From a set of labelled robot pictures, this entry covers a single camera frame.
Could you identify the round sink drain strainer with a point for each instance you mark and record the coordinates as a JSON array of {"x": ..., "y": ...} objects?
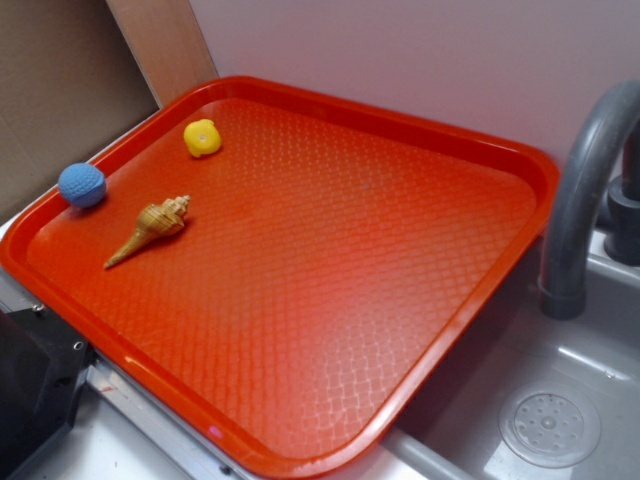
[{"x": 549, "y": 425}]

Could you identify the red plastic tray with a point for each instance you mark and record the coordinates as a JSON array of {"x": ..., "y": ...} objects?
[{"x": 332, "y": 254}]

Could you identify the dark faucet handle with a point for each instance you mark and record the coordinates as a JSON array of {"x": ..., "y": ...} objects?
[{"x": 622, "y": 242}]

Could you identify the blue textured ball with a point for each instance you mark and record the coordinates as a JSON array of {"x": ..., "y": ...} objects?
[{"x": 82, "y": 185}]

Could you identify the grey curved faucet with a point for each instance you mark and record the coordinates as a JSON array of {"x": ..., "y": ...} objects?
[{"x": 580, "y": 203}]

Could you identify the grey sink basin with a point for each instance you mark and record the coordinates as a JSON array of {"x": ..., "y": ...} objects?
[{"x": 450, "y": 429}]

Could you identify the yellow rubber toy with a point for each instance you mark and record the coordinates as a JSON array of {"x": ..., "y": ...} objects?
[{"x": 202, "y": 138}]

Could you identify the brown cardboard panel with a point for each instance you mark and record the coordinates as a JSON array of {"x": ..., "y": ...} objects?
[{"x": 75, "y": 75}]

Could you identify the tan spiral seashell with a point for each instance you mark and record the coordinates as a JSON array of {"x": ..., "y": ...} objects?
[{"x": 155, "y": 222}]

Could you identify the black box at left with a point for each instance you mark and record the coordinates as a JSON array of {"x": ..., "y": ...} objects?
[{"x": 44, "y": 364}]

